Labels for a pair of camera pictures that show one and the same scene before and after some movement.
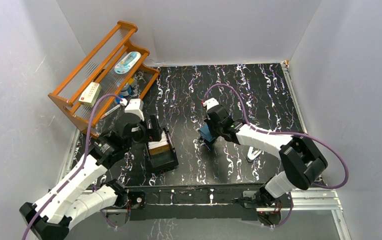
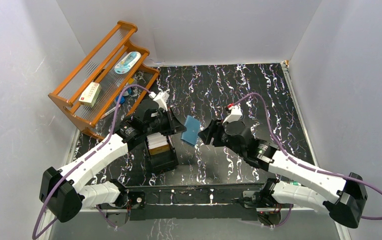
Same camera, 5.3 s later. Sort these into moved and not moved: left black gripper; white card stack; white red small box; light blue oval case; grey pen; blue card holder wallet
Moved: left black gripper; blue card holder wallet
Not moved: white card stack; light blue oval case; grey pen; white red small box
